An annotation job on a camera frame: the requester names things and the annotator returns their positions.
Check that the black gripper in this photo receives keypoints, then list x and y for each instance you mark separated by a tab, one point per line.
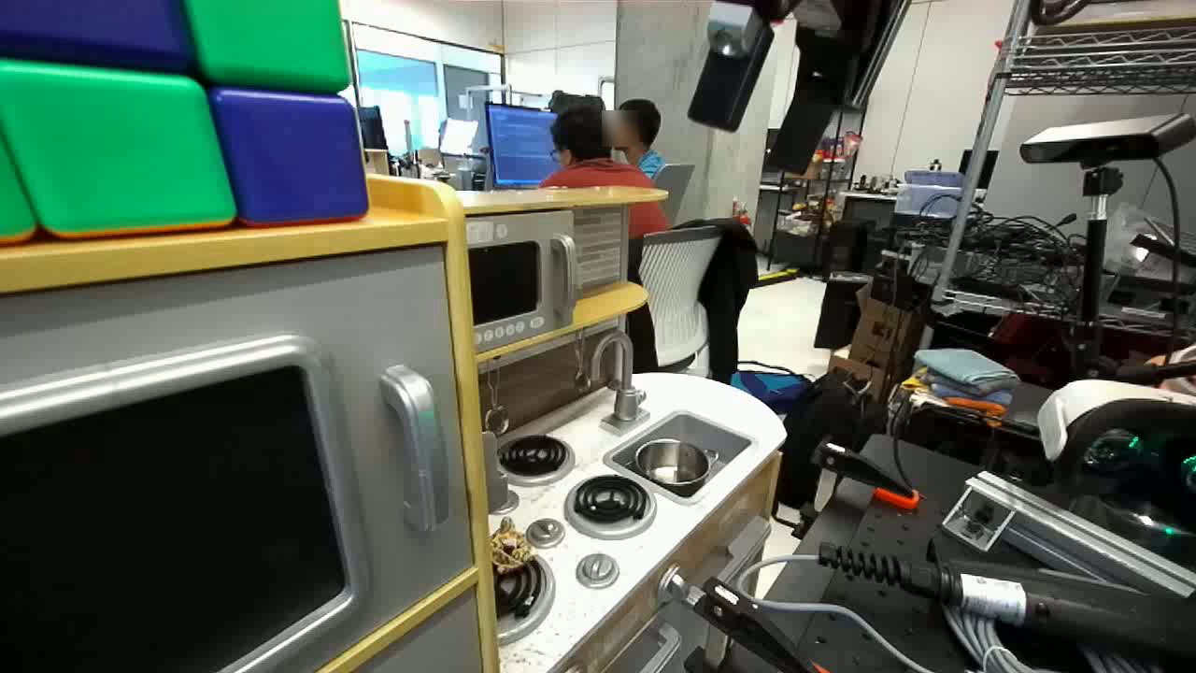
729	70

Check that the leopard print plush toy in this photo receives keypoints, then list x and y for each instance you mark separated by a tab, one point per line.
508	548

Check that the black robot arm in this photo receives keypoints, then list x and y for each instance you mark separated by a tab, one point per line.
826	78

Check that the grey toy sink basin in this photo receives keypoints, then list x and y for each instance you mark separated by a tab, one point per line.
715	443

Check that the small steel pot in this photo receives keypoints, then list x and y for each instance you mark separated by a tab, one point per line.
670	464

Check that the person in blue shirt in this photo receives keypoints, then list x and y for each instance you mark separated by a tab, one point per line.
639	131

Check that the person in red shirt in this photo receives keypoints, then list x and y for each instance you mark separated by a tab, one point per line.
599	175

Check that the blue computer monitor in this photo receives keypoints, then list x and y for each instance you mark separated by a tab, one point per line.
516	148

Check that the clear blue storage box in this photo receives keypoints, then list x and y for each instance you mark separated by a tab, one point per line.
927	192

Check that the grey toy microwave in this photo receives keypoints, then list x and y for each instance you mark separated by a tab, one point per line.
528	281

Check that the brown cardboard box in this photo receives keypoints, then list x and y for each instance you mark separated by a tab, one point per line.
883	336

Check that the blue bag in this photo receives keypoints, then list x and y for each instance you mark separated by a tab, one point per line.
771	387

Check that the silver toy faucet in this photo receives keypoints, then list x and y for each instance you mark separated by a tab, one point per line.
623	396

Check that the folded blue cloth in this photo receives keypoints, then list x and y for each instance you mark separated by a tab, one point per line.
967	372

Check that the black tool orange tip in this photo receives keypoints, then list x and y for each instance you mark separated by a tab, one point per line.
866	478

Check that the black coil toy burner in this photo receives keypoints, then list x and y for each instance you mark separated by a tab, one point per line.
534	457
609	505
524	600

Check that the wooden toy play kitchen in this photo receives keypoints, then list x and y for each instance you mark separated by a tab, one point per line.
375	325

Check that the white padded object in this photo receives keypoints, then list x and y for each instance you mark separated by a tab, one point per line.
1096	403

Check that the silver stove knob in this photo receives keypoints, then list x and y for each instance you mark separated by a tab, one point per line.
595	571
547	531

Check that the black metal clamp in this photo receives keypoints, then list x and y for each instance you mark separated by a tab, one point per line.
750	621

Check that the black camera on stand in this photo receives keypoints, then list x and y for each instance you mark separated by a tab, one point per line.
1104	145

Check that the silver metal bracket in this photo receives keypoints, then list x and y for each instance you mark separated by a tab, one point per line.
1058	536

